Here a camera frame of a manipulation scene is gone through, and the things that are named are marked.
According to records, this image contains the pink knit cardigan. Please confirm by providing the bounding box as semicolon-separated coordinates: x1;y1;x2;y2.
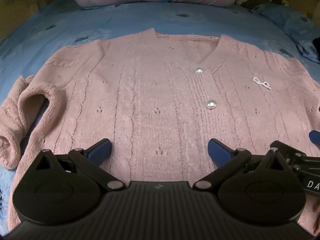
0;28;320;235

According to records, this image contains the blue dandelion pillow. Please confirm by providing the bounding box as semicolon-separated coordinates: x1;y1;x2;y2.
252;4;319;63

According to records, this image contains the blue dandelion bed sheet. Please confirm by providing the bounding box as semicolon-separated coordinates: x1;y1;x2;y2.
0;0;320;233

